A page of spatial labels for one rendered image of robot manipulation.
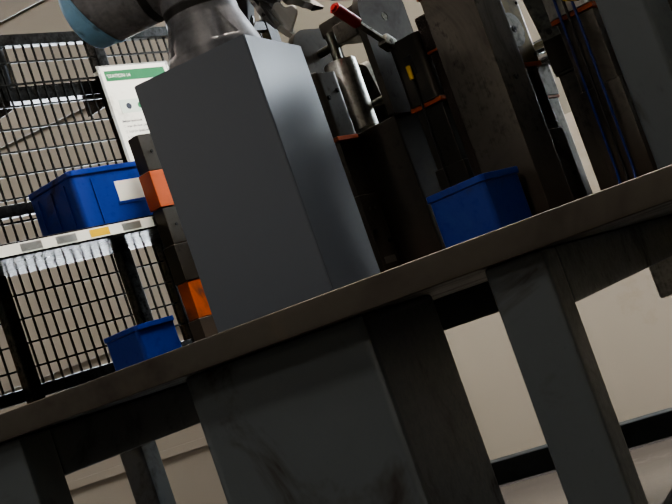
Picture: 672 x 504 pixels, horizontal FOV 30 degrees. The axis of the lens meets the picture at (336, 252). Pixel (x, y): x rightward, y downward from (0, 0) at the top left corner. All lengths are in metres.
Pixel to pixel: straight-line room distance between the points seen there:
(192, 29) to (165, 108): 0.13
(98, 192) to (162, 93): 0.83
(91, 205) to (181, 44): 0.82
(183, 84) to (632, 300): 2.52
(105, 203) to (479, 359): 1.93
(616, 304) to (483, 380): 0.52
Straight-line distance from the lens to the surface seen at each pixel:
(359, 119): 2.21
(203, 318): 2.68
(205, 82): 1.87
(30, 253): 2.53
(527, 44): 2.12
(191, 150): 1.88
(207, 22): 1.92
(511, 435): 4.32
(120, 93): 3.10
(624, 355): 4.18
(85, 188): 2.69
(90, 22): 2.03
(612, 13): 1.78
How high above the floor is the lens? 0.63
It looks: 4 degrees up
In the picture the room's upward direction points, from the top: 19 degrees counter-clockwise
